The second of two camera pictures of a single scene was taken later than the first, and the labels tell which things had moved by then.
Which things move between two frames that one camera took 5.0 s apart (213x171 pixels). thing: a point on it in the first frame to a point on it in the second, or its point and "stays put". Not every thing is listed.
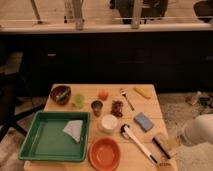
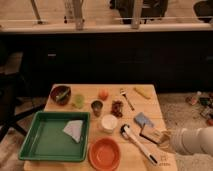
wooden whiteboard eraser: [164, 145] to [151, 134]
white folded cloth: [74, 129] stays put
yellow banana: [143, 91] stays put
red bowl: [105, 154] stays put
